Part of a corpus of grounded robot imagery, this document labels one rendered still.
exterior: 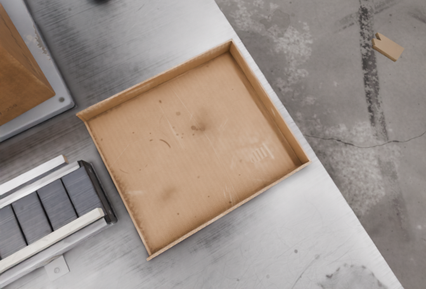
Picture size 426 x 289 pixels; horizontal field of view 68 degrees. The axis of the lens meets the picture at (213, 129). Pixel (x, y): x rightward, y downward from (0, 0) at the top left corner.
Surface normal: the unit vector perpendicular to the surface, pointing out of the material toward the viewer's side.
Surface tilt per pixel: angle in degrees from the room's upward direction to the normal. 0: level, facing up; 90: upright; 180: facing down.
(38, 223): 0
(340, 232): 0
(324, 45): 0
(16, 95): 90
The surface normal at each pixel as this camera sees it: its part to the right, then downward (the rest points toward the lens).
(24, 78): 0.57, 0.80
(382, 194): 0.06, -0.27
